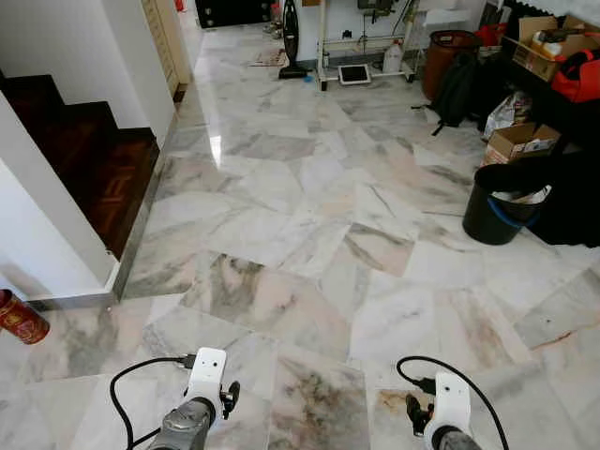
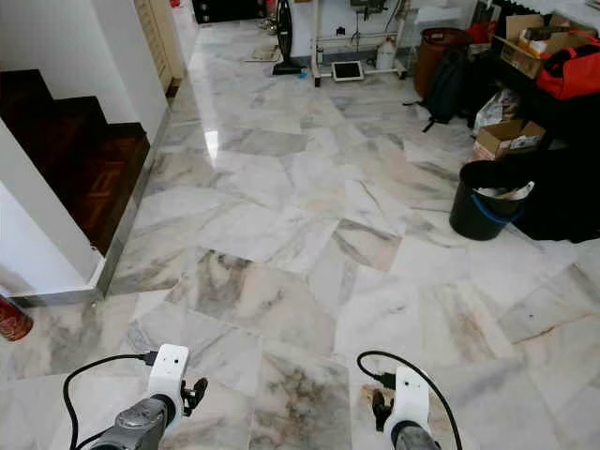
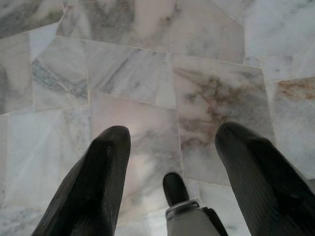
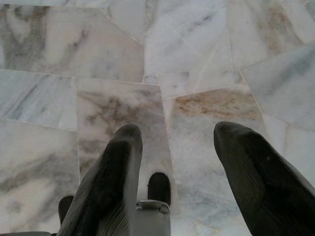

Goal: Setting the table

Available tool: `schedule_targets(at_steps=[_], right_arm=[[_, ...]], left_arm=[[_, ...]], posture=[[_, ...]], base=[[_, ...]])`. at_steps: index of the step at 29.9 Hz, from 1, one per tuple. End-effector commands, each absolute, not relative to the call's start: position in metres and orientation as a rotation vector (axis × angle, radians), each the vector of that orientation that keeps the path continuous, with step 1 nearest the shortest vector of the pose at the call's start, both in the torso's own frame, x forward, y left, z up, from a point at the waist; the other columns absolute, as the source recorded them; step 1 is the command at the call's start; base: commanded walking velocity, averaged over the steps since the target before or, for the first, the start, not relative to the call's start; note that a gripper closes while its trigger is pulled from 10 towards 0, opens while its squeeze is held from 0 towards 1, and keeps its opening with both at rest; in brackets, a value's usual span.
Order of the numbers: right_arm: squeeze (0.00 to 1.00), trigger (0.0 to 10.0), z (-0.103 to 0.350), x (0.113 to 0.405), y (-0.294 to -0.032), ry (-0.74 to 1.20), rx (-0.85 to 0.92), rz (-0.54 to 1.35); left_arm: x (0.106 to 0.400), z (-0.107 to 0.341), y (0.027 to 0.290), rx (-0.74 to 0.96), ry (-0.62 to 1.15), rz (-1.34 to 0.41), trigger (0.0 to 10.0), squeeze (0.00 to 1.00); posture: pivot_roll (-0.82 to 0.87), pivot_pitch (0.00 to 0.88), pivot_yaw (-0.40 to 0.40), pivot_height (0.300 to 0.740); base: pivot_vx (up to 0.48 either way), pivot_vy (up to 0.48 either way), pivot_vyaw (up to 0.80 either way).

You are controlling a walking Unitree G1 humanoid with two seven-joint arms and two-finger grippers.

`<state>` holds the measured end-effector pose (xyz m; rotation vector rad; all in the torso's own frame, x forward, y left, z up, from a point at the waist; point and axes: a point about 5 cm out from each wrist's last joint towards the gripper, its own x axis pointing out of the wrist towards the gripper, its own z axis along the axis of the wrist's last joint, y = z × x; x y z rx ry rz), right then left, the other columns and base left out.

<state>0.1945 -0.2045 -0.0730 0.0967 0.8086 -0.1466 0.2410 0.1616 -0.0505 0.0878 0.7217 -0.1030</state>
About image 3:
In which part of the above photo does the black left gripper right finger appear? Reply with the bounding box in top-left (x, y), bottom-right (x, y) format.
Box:
top-left (215, 121), bottom-right (315, 236)

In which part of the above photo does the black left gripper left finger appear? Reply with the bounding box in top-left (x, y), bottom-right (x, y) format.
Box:
top-left (31, 125), bottom-right (131, 236)

